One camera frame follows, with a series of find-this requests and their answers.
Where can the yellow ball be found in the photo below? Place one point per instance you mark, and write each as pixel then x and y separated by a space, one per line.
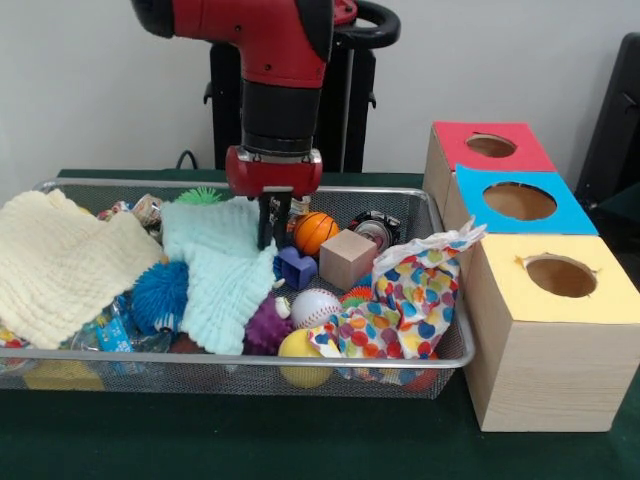
pixel 295 350

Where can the mint waffle cloth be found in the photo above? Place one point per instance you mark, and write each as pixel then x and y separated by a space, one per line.
pixel 220 285

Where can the blue spiky ball with eyes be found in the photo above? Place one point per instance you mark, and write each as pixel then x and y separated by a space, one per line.
pixel 160 290

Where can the white baseball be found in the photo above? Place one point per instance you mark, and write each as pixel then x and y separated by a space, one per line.
pixel 316 307

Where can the shallow silver mesh bin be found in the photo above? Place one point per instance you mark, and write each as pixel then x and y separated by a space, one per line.
pixel 150 382

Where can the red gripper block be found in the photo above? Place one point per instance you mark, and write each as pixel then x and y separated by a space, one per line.
pixel 275 177

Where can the black stand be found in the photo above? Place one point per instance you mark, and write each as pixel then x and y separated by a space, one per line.
pixel 615 125

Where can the wooden box with three holes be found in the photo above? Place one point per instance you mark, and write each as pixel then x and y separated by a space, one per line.
pixel 545 380

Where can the polka dot paper napkin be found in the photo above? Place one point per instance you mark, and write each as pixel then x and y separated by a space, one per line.
pixel 410 305

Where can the small orange basketball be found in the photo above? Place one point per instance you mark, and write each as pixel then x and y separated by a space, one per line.
pixel 315 232

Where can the cream waffle cloth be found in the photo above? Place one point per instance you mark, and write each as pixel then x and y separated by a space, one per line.
pixel 60 265

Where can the purple toy block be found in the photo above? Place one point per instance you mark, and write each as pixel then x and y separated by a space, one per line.
pixel 297 267

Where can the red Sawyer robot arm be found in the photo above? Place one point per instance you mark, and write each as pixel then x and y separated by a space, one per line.
pixel 270 50

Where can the purple spiky toy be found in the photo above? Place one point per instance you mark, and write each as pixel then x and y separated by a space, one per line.
pixel 267 327

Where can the plain wooden cube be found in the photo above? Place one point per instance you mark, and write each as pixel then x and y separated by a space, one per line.
pixel 347 260

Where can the dark green table cloth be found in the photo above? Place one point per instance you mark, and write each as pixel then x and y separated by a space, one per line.
pixel 250 440
pixel 625 200

